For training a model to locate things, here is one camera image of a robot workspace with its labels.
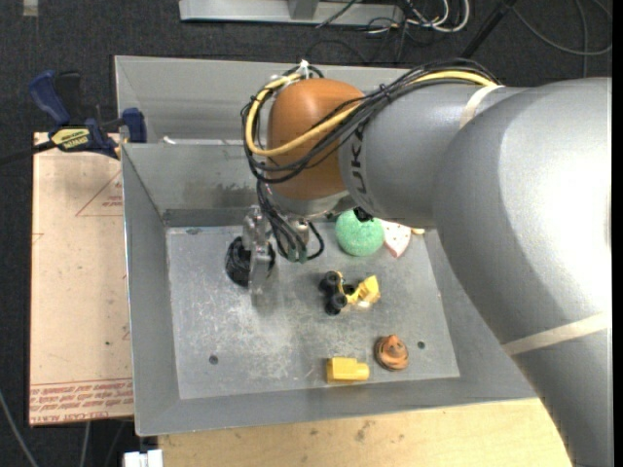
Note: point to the yellow toy truck black wheels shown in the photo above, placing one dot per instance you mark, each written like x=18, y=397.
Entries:
x=354, y=292

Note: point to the black coiled object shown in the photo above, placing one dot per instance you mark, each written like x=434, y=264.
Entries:
x=237, y=263

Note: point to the orange-brown ridged toy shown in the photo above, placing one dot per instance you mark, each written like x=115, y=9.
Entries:
x=391, y=353

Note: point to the grey metal bin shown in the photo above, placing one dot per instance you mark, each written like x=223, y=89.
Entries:
x=219, y=319

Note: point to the green foam ball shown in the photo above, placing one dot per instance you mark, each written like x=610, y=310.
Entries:
x=359, y=235

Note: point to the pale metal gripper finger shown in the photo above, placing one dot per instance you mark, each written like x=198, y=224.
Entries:
x=265, y=270
x=254, y=275

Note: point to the brown cardboard board red print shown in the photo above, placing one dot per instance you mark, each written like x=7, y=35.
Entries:
x=78, y=270

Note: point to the yellow plastic block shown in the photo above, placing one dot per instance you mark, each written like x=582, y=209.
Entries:
x=344, y=370

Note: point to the pink and white toy slice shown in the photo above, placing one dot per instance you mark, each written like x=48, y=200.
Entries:
x=397, y=239

